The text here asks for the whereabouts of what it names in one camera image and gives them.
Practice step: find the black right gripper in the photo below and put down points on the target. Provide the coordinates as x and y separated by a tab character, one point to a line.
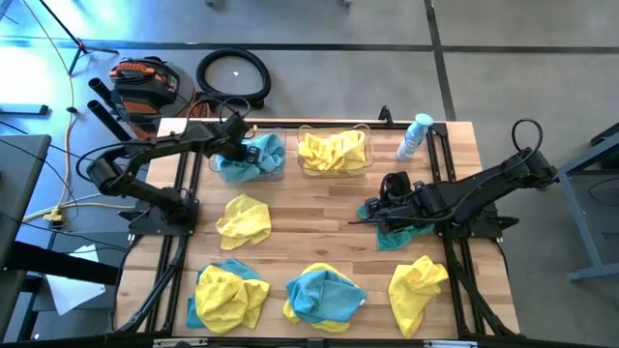
411	208

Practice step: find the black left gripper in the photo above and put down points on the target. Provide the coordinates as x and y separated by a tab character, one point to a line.
234	137

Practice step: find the teal microfiber towel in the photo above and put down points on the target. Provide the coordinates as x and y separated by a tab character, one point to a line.
237	266
396	240

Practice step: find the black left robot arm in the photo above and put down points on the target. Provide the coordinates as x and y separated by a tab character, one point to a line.
145	150

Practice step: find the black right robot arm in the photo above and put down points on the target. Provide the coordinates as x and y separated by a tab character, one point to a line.
483	188

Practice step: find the clear plastic basket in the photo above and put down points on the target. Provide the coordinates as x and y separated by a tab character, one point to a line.
371	145
211	166

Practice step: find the light blue air freshener bottle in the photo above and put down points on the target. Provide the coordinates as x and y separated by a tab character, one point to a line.
413	137

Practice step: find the orange and black shop vacuum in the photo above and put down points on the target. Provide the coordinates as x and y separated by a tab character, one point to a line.
145	87

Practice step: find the black vacuum wand tube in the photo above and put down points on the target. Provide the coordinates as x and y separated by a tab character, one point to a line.
97	86
111	123

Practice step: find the black tripod stand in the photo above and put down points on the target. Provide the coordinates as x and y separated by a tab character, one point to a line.
82	47

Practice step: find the black table leg bar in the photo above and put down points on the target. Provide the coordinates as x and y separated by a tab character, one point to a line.
58	263

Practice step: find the white paper sheet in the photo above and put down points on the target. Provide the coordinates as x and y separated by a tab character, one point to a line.
72	295

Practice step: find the dark metal table foot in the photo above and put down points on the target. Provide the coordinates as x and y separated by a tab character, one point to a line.
24	109

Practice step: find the dark grey table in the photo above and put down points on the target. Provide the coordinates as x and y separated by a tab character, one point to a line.
19	183

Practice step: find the black frame clamp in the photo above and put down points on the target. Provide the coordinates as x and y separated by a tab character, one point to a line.
386	114

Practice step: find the silver frame bracket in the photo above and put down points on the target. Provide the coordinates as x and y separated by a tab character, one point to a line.
450	344
179	342

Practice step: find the blue-grey metal table frame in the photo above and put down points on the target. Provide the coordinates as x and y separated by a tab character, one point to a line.
580	227

